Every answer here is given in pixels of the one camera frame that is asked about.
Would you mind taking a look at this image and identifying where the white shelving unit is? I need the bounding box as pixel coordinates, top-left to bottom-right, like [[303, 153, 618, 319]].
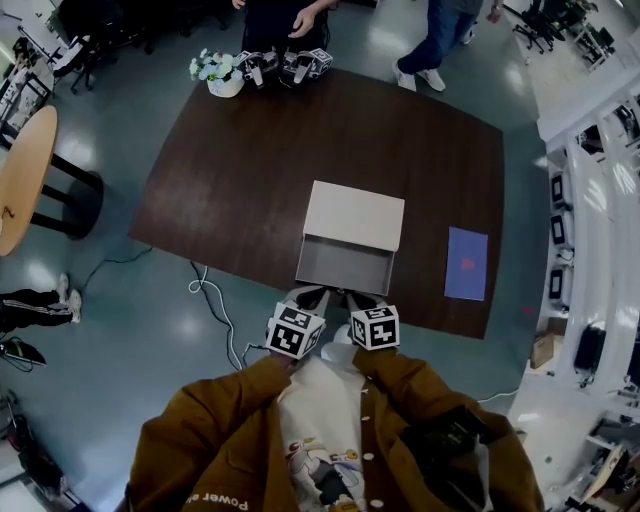
[[537, 87, 640, 381]]

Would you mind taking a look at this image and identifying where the black suitcase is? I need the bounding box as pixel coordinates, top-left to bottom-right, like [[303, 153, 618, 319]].
[[573, 323, 607, 372]]

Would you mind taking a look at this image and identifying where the white flower pot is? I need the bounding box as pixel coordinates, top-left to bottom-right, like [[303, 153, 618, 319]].
[[188, 48, 246, 99]]

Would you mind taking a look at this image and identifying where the dark wooden table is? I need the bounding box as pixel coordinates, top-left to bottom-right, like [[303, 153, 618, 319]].
[[127, 67, 506, 341]]

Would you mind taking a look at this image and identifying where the black bag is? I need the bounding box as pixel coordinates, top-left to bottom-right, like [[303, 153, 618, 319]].
[[0, 335, 47, 369]]

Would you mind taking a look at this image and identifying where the spare hand-held gripper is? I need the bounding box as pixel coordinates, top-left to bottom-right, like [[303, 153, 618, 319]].
[[234, 49, 279, 90], [280, 47, 334, 90]]

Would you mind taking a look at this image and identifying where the round light wooden table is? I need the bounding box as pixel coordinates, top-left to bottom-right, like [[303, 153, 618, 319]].
[[0, 104, 105, 258]]

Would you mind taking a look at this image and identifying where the white printed shirt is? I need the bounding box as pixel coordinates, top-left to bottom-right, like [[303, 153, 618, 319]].
[[277, 344, 369, 512]]

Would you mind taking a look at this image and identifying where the person's left forearm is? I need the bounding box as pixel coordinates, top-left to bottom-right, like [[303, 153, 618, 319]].
[[139, 352, 294, 451]]

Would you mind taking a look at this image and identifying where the black cable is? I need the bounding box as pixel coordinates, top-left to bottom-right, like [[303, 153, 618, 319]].
[[82, 243, 155, 291], [189, 259, 271, 370]]

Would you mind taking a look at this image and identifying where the person's right forearm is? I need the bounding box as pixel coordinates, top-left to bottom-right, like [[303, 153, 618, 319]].
[[352, 347, 511, 451]]

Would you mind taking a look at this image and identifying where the purple booklet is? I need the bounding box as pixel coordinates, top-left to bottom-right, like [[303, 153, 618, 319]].
[[443, 226, 489, 302]]

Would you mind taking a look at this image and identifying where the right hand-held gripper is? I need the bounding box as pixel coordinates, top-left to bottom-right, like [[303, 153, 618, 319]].
[[341, 292, 401, 351]]

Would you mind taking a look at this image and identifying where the black chest device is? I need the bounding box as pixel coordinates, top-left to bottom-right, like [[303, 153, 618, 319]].
[[397, 405, 494, 466]]

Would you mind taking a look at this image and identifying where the black office chair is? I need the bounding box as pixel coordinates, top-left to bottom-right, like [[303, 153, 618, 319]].
[[513, 0, 569, 54]]

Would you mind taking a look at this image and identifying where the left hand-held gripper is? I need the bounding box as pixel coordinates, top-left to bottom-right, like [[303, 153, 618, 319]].
[[264, 286, 333, 360]]

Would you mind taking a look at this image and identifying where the brown jacket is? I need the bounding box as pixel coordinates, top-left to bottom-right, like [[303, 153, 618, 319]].
[[117, 347, 546, 512]]

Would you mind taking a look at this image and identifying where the white cable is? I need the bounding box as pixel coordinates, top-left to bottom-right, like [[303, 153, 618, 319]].
[[188, 262, 244, 371], [477, 388, 521, 404]]

